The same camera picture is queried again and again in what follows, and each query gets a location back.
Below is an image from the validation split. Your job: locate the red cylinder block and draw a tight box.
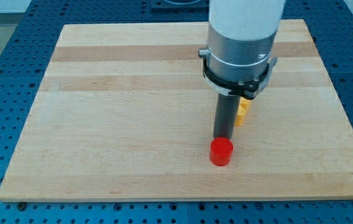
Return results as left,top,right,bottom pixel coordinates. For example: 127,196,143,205
209,137,234,167

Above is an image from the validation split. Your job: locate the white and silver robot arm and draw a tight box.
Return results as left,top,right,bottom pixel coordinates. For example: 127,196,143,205
199,0,285,100

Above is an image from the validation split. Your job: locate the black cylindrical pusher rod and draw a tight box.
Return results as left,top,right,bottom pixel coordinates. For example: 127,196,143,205
213,94,240,139

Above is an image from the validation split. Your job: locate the wooden board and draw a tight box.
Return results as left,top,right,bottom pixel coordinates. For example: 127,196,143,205
0,19,353,202

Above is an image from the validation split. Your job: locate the yellow block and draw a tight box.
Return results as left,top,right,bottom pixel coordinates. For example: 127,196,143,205
235,97,252,127

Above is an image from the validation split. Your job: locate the blue perforated table plate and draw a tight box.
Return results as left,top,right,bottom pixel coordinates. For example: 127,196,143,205
0,0,353,223

